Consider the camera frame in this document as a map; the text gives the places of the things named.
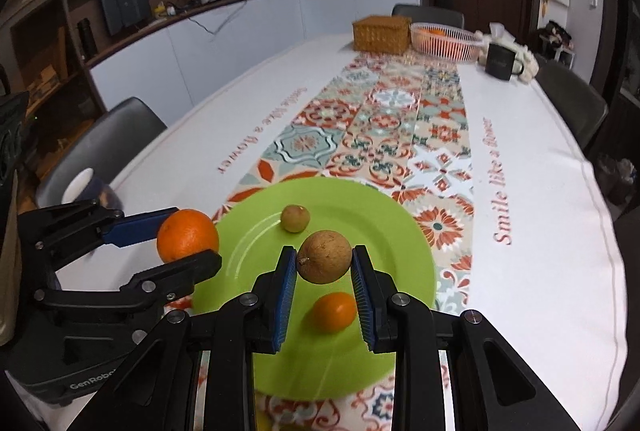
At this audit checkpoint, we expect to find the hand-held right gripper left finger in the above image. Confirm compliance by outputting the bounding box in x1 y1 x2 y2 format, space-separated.
82 245 301 431

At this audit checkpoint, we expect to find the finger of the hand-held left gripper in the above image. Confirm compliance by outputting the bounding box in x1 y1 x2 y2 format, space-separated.
21 199 181 273
34 249 223 308

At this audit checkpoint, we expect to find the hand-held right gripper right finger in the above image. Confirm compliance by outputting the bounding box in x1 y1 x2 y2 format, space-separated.
350 244 583 431

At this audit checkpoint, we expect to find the large orange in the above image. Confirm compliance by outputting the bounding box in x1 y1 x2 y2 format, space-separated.
156 208 220 263

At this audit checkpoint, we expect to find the brown round fruit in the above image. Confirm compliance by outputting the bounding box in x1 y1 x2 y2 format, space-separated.
297 230 352 284

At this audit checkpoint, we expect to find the green plate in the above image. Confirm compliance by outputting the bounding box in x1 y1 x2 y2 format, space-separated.
192 178 437 402

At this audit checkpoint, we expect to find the small tangerine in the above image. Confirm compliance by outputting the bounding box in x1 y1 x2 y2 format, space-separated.
312 292 358 333

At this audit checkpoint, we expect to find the white and blue cup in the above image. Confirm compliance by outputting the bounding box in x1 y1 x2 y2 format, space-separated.
62 168 121 212

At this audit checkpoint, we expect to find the beige cloth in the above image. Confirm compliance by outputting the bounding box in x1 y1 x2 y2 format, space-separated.
0 175 21 348

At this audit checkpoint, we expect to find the small green-brown fruit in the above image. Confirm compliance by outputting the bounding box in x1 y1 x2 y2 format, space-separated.
280 204 311 233

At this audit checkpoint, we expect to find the grey chair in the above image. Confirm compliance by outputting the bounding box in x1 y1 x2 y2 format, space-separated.
532 60 610 150
35 97 168 209
391 4 466 32

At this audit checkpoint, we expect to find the dark bag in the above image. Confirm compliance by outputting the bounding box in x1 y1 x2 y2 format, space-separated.
0 92 30 212

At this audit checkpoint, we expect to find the white patterned tablecloth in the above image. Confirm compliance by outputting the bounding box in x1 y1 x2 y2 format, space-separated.
5 34 628 431

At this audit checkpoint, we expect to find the black thermos bottle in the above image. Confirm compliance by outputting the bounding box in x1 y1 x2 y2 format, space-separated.
77 18 99 58

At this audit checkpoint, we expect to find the white sideboard cabinet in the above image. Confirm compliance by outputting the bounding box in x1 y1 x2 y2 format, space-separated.
82 0 424 128

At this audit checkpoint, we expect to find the black coffee machine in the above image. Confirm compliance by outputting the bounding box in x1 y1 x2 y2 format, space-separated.
97 0 151 36

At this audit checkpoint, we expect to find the wicker basket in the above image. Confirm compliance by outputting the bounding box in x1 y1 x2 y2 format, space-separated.
352 15 413 54

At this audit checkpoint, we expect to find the black mug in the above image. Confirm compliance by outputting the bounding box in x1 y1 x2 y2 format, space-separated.
484 42 525 82

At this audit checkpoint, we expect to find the white fluffy cloth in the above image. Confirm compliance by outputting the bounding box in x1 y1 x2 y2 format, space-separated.
475 23 542 85

